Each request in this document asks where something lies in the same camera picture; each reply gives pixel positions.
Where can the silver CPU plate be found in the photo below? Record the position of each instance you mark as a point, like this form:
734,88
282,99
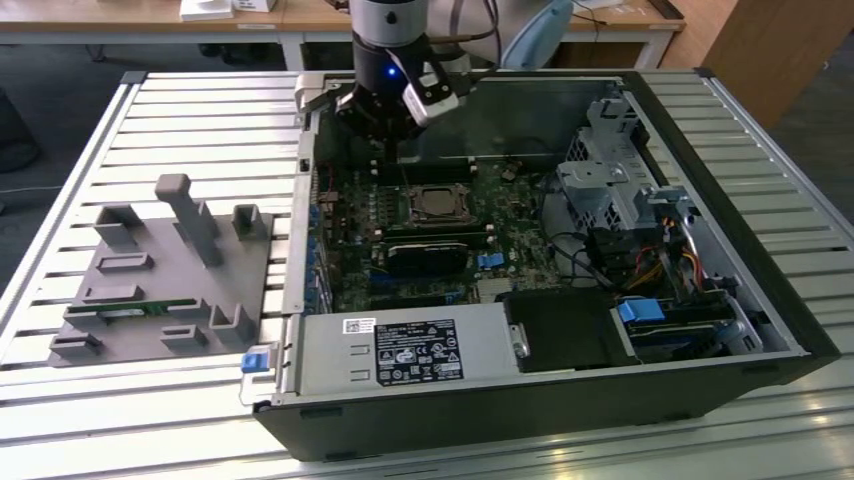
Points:
442,202

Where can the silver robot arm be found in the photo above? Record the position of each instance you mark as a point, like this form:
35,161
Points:
390,22

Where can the CPU socket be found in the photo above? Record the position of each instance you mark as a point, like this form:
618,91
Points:
415,221

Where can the pale blue teach pendant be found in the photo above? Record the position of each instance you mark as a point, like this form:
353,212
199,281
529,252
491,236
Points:
537,40

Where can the silver perforated drive cage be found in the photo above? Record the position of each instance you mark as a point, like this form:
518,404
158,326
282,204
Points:
603,135

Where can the black graphics card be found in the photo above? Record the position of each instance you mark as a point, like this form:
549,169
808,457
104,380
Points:
427,262

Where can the green motherboard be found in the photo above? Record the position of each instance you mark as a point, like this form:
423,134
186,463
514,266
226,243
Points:
521,240

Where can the wooden desk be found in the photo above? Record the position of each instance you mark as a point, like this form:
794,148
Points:
100,22

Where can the silver finned heat sink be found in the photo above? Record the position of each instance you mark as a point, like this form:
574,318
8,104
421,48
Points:
494,291

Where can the grey parts rack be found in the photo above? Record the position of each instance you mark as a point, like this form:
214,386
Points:
167,280

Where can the wooden cabinet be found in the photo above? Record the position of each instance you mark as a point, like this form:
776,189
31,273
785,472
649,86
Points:
767,50

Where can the silver power supply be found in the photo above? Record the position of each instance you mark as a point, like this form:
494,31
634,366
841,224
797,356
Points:
334,350

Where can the green RAM stick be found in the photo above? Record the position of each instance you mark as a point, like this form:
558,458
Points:
156,306

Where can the blue disk carrier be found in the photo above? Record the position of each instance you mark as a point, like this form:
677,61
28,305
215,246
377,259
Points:
639,310

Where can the blue case latch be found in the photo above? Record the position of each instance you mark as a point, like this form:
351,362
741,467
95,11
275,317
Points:
254,362

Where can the black PC case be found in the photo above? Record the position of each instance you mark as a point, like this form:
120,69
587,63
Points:
467,415

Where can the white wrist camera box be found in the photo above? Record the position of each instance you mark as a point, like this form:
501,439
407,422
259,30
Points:
430,100

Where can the silver metal bracket plate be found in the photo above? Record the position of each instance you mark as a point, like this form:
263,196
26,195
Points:
590,182

